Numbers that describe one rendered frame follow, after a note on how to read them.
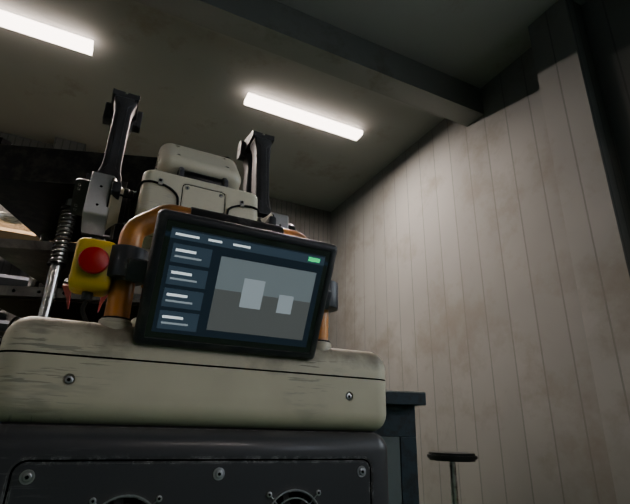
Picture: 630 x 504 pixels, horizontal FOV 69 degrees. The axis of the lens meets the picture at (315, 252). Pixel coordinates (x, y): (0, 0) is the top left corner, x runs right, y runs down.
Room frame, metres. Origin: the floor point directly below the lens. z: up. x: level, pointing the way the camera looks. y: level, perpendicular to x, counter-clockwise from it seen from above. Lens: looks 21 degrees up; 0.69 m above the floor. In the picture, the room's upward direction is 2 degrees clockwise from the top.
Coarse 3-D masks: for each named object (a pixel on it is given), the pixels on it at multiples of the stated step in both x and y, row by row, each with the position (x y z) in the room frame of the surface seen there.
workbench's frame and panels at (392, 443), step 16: (400, 400) 1.42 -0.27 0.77; (416, 400) 1.42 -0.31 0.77; (400, 416) 1.47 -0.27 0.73; (384, 432) 1.46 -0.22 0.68; (400, 432) 1.47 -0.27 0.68; (400, 448) 1.47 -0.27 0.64; (416, 448) 1.47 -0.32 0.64; (400, 464) 1.47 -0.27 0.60; (416, 464) 1.47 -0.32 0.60; (400, 480) 1.47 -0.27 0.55; (416, 480) 1.47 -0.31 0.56; (400, 496) 1.47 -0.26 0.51; (416, 496) 1.47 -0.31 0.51
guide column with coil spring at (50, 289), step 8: (64, 216) 2.09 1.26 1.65; (72, 216) 2.11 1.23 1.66; (64, 224) 2.09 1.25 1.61; (64, 232) 2.09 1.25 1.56; (56, 240) 2.09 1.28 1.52; (64, 240) 2.10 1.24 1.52; (56, 248) 2.09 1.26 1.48; (64, 248) 2.10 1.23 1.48; (56, 256) 2.09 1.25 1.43; (56, 264) 2.09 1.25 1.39; (48, 272) 2.10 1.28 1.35; (56, 272) 2.10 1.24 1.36; (48, 280) 2.09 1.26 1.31; (56, 280) 2.10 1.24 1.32; (48, 288) 2.09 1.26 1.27; (56, 288) 2.11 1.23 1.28; (48, 296) 2.09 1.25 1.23; (40, 304) 2.10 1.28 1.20; (48, 304) 2.10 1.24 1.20; (40, 312) 2.09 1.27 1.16; (48, 312) 2.10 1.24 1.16
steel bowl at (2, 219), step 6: (0, 216) 3.74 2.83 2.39; (6, 216) 3.74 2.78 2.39; (12, 216) 3.75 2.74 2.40; (0, 222) 3.76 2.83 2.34; (6, 222) 3.76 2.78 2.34; (12, 222) 3.78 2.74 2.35; (18, 222) 3.80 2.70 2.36; (12, 228) 3.82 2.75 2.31; (18, 228) 3.83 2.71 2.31; (24, 228) 3.87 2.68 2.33
